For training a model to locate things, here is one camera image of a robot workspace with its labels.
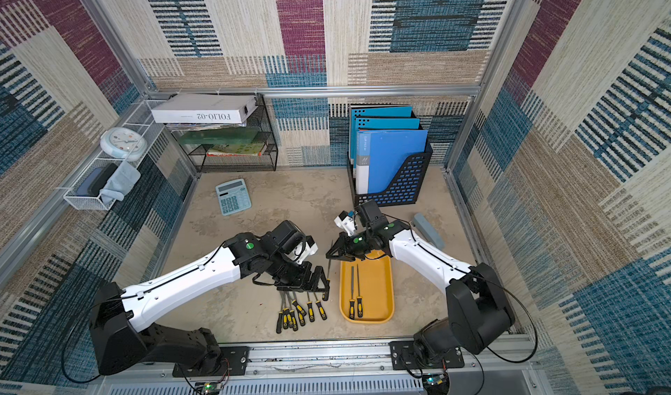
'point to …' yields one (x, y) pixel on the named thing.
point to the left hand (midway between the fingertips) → (318, 287)
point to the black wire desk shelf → (231, 147)
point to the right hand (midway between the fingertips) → (326, 254)
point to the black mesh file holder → (404, 187)
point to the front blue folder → (381, 154)
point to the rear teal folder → (372, 112)
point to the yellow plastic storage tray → (376, 276)
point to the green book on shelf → (226, 136)
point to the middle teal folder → (382, 124)
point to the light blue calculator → (232, 197)
